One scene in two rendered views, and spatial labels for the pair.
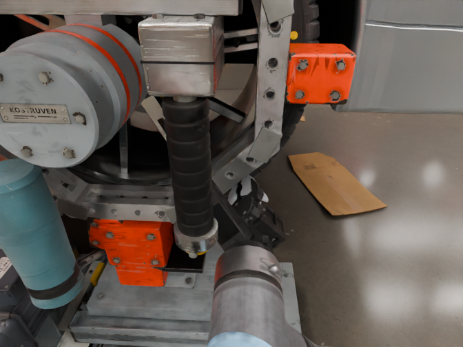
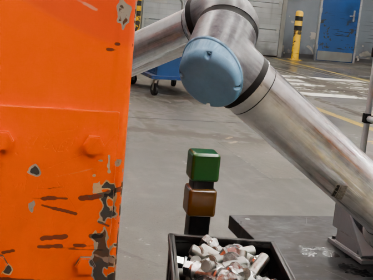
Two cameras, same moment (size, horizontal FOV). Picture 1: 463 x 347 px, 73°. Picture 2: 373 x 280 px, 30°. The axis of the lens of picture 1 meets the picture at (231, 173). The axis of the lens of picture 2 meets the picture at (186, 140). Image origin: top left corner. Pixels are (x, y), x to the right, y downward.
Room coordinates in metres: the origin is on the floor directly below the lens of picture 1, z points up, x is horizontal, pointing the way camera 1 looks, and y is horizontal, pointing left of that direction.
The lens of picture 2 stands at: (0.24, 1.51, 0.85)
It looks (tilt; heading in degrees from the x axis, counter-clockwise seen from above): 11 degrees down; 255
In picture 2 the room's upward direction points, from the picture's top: 5 degrees clockwise
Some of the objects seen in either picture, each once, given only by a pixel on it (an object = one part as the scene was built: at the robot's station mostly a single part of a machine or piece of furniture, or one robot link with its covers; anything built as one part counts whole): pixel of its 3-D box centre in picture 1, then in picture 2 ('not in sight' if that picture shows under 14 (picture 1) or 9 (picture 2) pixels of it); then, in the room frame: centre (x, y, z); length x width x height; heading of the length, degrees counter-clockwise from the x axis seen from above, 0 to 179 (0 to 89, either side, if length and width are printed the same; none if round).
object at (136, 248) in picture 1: (146, 232); not in sight; (0.51, 0.19, 0.48); 0.16 x 0.12 x 0.17; 177
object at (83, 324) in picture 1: (173, 284); not in sight; (0.65, 0.18, 0.13); 0.50 x 0.36 x 0.10; 87
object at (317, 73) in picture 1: (315, 73); not in sight; (0.46, -0.12, 0.85); 0.09 x 0.08 x 0.07; 87
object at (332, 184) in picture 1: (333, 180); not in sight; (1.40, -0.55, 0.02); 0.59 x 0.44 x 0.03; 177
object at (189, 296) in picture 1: (167, 242); not in sight; (0.65, 0.18, 0.32); 0.40 x 0.30 x 0.28; 87
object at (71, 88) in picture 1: (80, 86); not in sight; (0.40, 0.20, 0.85); 0.21 x 0.14 x 0.14; 177
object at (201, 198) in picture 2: not in sight; (199, 199); (-0.04, 0.60, 0.59); 0.04 x 0.04 x 0.04; 87
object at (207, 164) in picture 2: not in sight; (203, 165); (-0.04, 0.60, 0.64); 0.04 x 0.04 x 0.04; 87
